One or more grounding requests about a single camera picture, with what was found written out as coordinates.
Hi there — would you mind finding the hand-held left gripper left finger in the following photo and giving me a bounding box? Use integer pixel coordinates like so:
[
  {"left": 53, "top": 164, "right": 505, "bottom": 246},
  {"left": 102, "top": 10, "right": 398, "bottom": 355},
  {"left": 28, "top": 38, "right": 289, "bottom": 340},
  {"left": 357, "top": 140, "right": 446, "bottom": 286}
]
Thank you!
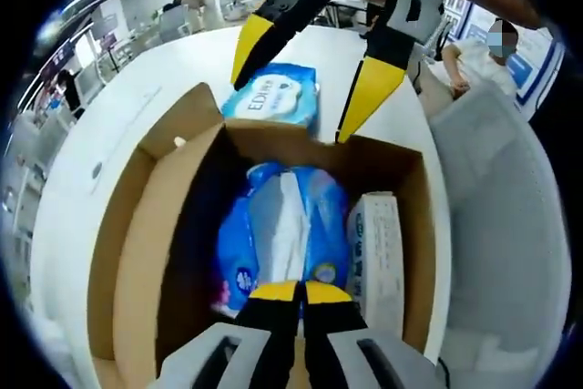
[{"left": 154, "top": 282, "right": 302, "bottom": 389}]

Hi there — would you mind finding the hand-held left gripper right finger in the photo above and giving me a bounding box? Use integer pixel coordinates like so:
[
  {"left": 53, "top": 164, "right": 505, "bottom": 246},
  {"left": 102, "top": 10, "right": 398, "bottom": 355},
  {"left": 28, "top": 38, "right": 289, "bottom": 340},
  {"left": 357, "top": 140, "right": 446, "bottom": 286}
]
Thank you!
[{"left": 303, "top": 282, "right": 441, "bottom": 389}]

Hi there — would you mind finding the blue wet wipes pack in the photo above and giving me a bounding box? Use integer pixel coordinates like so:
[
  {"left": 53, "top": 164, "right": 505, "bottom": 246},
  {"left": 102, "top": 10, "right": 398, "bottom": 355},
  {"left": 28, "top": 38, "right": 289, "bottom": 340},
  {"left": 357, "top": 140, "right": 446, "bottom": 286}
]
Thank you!
[{"left": 221, "top": 62, "right": 322, "bottom": 129}]

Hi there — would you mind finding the blue flowered soft tissue pack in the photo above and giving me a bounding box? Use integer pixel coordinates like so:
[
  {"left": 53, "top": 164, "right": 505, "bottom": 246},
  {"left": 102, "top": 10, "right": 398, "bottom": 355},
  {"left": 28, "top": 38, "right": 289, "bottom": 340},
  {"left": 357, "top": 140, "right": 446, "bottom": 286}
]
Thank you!
[{"left": 211, "top": 159, "right": 353, "bottom": 320}]

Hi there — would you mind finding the small white grey carton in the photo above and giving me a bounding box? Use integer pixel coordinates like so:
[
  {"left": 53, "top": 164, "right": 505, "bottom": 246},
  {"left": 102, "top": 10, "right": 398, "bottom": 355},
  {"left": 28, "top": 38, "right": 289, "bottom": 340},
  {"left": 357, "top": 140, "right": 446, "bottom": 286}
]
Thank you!
[{"left": 348, "top": 190, "right": 407, "bottom": 340}]

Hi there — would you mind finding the brown cardboard shoe box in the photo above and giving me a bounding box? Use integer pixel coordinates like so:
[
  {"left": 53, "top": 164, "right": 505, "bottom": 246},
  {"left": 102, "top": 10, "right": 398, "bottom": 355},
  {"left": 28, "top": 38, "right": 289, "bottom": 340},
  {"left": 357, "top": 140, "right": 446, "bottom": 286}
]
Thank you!
[{"left": 86, "top": 81, "right": 452, "bottom": 389}]

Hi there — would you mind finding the grey mesh office chair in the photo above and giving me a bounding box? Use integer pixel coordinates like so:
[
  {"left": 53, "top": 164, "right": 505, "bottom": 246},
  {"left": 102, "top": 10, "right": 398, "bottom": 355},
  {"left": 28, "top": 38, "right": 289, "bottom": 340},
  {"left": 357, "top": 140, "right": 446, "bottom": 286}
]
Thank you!
[{"left": 430, "top": 83, "right": 566, "bottom": 363}]

